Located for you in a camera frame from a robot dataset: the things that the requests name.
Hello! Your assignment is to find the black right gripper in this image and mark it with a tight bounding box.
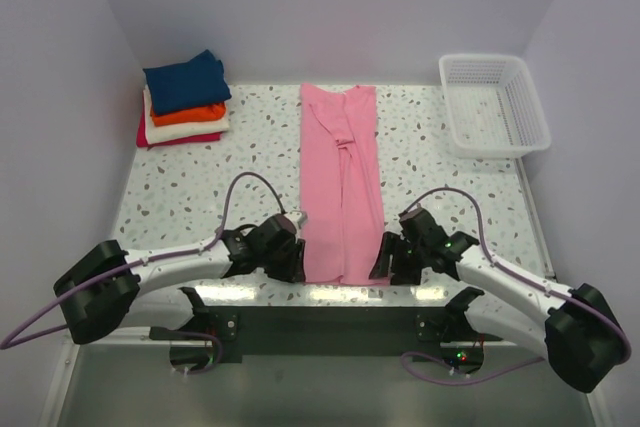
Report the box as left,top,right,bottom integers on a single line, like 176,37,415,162
369,232,427,288

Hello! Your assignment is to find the pink t shirt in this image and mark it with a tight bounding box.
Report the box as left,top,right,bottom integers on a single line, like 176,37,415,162
299,84,388,286

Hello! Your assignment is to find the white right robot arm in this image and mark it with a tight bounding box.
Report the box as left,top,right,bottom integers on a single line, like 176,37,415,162
369,208,631,393

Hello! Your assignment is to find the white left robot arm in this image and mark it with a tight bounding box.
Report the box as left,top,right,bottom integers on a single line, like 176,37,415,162
54,211,307,345

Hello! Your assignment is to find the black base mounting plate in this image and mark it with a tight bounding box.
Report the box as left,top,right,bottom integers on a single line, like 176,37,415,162
149,306,480,363

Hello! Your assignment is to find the folded orange t shirt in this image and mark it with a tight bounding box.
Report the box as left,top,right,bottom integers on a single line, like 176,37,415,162
150,103,226,127

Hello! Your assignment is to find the white plastic basket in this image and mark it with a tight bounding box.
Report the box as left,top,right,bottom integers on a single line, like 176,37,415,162
439,54,551,159

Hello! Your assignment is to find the folded cream white t shirt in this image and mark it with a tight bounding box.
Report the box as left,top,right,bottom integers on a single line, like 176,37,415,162
136,87,230,147

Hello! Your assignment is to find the folded crimson red t shirt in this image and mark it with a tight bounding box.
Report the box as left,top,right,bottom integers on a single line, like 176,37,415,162
136,113,230,148

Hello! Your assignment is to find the folded navy blue t shirt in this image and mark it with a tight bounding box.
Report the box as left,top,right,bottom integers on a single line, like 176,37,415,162
143,50,232,115

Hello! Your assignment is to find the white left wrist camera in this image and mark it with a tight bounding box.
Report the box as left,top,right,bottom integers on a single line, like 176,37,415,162
284,210,308,230

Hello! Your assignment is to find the aluminium rail frame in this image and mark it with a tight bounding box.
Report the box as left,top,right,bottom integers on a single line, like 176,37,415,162
44,156,611,427

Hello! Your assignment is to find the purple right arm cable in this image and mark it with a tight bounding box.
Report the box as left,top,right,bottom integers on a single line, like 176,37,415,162
399,187,632,388

